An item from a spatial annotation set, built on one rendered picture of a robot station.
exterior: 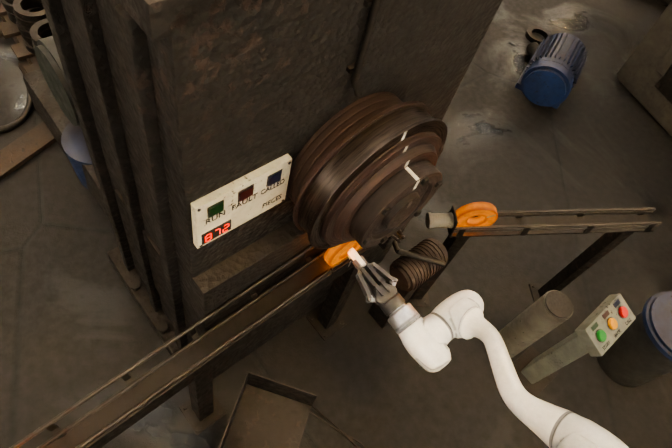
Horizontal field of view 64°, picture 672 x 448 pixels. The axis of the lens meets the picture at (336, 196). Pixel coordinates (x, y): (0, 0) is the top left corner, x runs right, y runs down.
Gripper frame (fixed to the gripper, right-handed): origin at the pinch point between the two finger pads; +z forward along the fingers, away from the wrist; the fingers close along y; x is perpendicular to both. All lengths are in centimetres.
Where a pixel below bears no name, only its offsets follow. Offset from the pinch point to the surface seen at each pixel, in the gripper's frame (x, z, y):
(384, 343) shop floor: -73, -25, 22
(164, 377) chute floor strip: -15, 5, -65
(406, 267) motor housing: -20.9, -9.3, 24.3
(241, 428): -13, -19, -55
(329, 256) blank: 0.5, 5.3, -7.3
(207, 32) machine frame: 91, 25, -42
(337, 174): 51, 9, -16
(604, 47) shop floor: -79, 41, 303
